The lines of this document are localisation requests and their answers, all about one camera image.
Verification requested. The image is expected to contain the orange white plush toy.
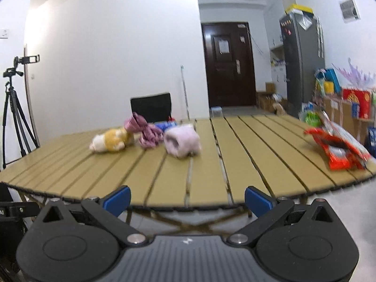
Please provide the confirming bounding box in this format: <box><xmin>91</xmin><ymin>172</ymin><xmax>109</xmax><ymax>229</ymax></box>
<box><xmin>89</xmin><ymin>128</ymin><xmax>134</xmax><ymax>153</ymax></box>

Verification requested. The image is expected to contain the pink satin scrunchie bonnet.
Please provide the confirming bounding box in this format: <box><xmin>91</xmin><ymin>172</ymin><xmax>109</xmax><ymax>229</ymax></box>
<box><xmin>139</xmin><ymin>124</ymin><xmax>164</xmax><ymax>149</ymax></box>

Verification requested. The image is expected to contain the lilac fluffy towel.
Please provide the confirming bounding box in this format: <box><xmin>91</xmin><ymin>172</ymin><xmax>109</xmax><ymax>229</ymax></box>
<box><xmin>164</xmin><ymin>124</ymin><xmax>201</xmax><ymax>159</ymax></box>

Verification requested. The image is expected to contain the blue tissue pack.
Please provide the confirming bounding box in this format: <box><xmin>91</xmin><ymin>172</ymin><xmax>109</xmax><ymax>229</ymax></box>
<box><xmin>154</xmin><ymin>121</ymin><xmax>177</xmax><ymax>132</ymax></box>

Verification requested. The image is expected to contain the red snack bag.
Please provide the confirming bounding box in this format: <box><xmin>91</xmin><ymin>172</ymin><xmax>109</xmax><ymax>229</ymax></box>
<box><xmin>304</xmin><ymin>111</ymin><xmax>372</xmax><ymax>171</ymax></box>

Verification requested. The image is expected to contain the clear plastic jar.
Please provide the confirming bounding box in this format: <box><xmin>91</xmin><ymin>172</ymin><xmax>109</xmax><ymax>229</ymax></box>
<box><xmin>210</xmin><ymin>106</ymin><xmax>223</xmax><ymax>118</ymax></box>

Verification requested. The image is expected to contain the green snack bag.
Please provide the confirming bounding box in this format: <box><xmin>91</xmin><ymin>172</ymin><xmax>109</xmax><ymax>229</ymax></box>
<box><xmin>304</xmin><ymin>111</ymin><xmax>322</xmax><ymax>127</ymax></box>

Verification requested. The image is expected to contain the black folding chair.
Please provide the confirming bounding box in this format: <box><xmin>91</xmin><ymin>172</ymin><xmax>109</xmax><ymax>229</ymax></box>
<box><xmin>130</xmin><ymin>93</ymin><xmax>172</xmax><ymax>123</ymax></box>

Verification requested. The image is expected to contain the cardboard boxes stack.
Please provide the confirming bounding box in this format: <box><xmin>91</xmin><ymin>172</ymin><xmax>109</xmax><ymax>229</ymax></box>
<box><xmin>323</xmin><ymin>96</ymin><xmax>373</xmax><ymax>145</ymax></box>

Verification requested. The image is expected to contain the white kitchen cabinet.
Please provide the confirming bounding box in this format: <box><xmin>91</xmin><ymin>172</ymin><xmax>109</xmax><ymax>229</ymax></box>
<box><xmin>264</xmin><ymin>0</ymin><xmax>287</xmax><ymax>99</ymax></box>

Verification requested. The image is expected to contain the blue gift bag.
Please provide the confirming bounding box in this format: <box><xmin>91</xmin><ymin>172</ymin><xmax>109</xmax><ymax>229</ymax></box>
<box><xmin>314</xmin><ymin>68</ymin><xmax>342</xmax><ymax>95</ymax></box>

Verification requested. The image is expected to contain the dark brown door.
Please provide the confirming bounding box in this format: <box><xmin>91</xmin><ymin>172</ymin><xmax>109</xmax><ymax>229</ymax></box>
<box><xmin>201</xmin><ymin>22</ymin><xmax>256</xmax><ymax>108</ymax></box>

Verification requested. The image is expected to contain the red gift box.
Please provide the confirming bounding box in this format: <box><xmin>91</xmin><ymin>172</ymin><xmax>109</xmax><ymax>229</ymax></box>
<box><xmin>342</xmin><ymin>89</ymin><xmax>372</xmax><ymax>120</ymax></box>

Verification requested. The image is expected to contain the grey refrigerator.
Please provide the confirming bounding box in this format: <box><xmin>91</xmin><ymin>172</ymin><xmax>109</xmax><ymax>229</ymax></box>
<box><xmin>279</xmin><ymin>12</ymin><xmax>325</xmax><ymax>117</ymax></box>

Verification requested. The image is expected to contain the tan folding table frame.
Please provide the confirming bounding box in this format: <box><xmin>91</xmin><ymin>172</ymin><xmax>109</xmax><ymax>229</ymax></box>
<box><xmin>17</xmin><ymin>190</ymin><xmax>254</xmax><ymax>236</ymax></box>

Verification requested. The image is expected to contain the black camera tripod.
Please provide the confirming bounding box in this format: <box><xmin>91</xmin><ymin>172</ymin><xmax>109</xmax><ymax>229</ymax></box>
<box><xmin>2</xmin><ymin>55</ymin><xmax>40</xmax><ymax>169</ymax></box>

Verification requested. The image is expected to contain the white pole by wall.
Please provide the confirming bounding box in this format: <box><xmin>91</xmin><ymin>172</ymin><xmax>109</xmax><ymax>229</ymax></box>
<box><xmin>180</xmin><ymin>65</ymin><xmax>191</xmax><ymax>120</ymax></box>

